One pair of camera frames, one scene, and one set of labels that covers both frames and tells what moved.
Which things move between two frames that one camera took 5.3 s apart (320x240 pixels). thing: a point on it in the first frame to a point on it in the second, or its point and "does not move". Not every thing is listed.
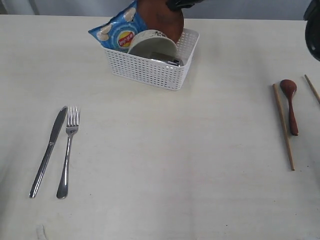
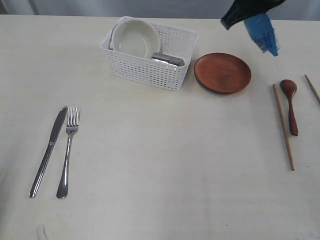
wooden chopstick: (314, 91) does not move
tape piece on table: (41, 233) does not move
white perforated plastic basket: (153, 73) does not move
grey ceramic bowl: (154, 42) to (131, 37)
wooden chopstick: (276, 93) does not move
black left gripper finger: (178, 5) to (242, 10)
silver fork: (70, 130) does not move
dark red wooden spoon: (289, 87) does not move
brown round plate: (157, 15) to (222, 72)
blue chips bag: (118, 33) to (260, 28)
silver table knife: (44, 163) does not move
